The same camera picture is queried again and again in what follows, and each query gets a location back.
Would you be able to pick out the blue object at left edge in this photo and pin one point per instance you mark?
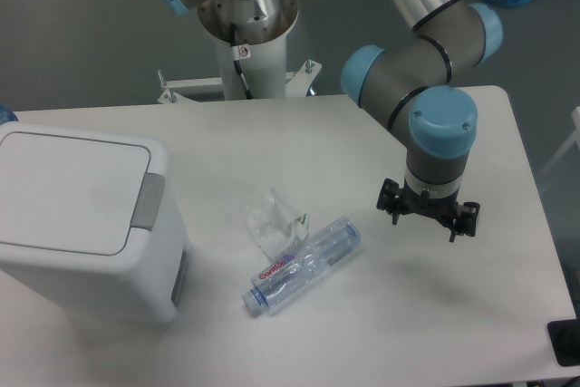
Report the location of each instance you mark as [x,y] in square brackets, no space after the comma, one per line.
[6,115]

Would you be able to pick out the white furniture piece at right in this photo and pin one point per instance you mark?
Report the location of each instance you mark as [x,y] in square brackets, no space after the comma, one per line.
[571,141]

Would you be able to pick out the black device at table edge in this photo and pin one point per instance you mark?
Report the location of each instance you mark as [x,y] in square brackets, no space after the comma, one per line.
[564,337]

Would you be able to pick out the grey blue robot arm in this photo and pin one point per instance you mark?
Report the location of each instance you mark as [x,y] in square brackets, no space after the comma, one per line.
[408,92]

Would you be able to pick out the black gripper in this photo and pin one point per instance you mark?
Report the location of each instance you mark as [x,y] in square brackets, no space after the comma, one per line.
[459,219]

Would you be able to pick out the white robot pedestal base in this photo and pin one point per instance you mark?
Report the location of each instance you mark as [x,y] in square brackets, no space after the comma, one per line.
[250,38]

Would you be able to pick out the clear plastic water bottle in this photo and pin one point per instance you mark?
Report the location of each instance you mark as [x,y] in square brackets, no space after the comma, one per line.
[294,271]

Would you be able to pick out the white push-lid trash can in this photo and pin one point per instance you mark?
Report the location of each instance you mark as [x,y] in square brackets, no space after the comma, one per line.
[90,222]

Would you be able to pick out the crumpled clear plastic wrapper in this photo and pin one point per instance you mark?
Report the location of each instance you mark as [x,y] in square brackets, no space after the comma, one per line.
[275,224]

